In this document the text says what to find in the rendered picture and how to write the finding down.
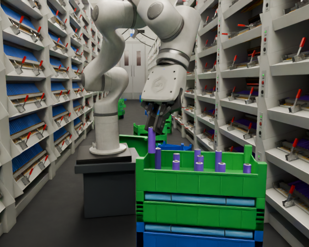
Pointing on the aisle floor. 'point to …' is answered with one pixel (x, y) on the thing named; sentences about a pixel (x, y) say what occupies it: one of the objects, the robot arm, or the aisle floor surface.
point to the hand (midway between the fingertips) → (154, 124)
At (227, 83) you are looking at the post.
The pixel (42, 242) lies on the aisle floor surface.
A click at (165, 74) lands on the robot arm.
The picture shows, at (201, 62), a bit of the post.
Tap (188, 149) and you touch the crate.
